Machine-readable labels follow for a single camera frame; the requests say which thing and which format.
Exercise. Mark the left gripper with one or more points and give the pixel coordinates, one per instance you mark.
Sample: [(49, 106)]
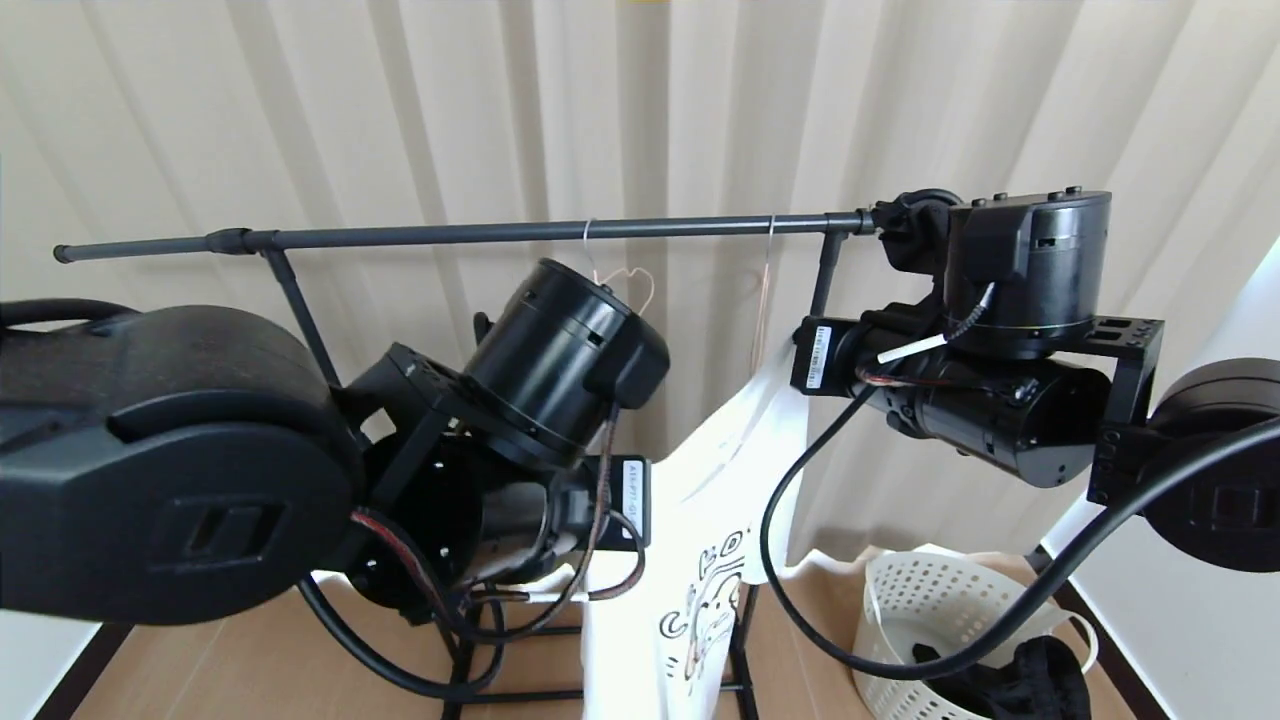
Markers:
[(500, 540)]

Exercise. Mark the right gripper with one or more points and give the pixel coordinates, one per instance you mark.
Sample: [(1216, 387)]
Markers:
[(1000, 420)]

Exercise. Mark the white printed t-shirt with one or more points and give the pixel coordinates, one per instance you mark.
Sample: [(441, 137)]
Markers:
[(700, 500)]

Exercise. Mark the pink clothes hanger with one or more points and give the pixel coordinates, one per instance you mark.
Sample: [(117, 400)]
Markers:
[(766, 300), (588, 240)]

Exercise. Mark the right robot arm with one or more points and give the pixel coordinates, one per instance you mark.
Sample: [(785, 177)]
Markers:
[(1040, 270)]

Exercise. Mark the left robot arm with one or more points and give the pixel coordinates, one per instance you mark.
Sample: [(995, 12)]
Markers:
[(150, 450)]

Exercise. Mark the white laundry basket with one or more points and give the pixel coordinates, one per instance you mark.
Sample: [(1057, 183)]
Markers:
[(950, 600)]

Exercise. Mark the black clothes rack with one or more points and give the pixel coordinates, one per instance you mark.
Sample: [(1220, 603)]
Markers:
[(450, 234)]

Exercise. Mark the black garment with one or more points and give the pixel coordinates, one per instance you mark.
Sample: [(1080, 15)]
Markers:
[(1010, 685)]

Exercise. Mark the beige curtain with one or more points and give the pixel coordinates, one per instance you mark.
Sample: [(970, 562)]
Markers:
[(400, 100)]

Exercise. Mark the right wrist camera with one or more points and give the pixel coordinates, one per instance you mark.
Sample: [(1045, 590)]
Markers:
[(915, 230)]

